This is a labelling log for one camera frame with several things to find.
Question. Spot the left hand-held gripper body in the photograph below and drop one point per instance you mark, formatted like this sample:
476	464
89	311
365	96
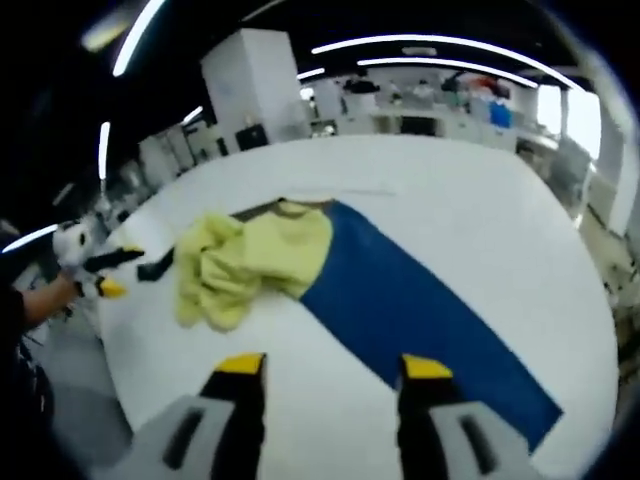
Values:
77	245

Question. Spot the short curved ceiling light strip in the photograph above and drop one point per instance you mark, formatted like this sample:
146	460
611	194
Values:
450	64

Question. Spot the yellow blue black garment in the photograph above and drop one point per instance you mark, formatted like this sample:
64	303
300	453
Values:
390	295

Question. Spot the blue storage bin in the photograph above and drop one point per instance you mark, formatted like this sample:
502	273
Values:
501	115

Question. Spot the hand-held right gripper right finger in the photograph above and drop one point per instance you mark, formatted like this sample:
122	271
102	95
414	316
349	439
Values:
450	440

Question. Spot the grey mesh office chair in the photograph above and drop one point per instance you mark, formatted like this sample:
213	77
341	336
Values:
570	170

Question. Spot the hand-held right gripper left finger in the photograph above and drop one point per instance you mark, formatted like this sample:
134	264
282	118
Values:
200	435

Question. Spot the straight ceiling light strip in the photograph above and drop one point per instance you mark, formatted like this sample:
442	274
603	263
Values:
137	35

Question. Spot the long curved ceiling light strip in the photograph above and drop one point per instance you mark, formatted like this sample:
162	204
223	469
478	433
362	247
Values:
450	46

